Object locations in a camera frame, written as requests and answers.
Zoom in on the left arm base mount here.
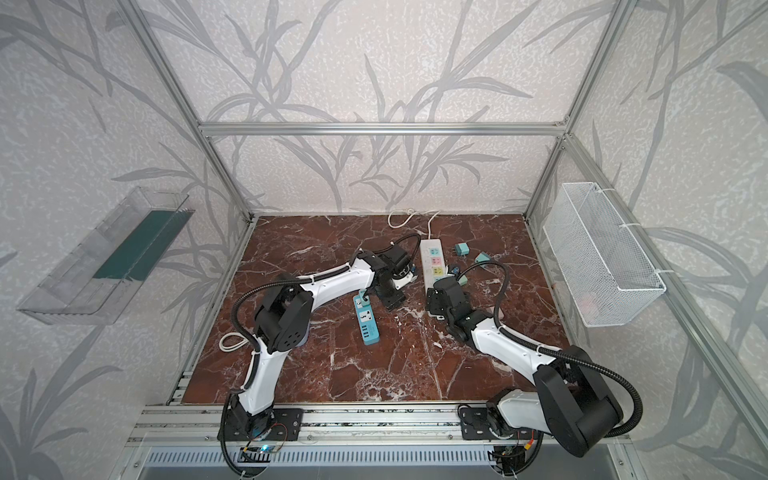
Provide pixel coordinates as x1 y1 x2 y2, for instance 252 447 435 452
217 407 304 442

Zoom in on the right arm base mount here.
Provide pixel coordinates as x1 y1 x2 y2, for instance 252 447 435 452
457 404 537 441

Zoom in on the aluminium frame rail front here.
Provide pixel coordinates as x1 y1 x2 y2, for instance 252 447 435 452
126 402 467 447

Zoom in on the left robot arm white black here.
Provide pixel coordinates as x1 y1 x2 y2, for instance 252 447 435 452
217 244 414 444

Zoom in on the long white power strip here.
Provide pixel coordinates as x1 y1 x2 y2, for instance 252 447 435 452
419 239 450 291

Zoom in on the clear plastic wall tray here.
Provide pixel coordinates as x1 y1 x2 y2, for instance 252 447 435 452
17 187 194 325

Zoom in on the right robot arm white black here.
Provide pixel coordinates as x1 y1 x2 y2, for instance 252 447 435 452
426 276 644 457

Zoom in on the teal charger plug far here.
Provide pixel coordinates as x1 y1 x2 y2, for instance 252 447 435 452
455 243 470 257

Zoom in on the teal power strip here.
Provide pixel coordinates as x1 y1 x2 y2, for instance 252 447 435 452
353 290 380 346

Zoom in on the white wire mesh basket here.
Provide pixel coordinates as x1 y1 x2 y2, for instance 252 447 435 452
543 182 666 327

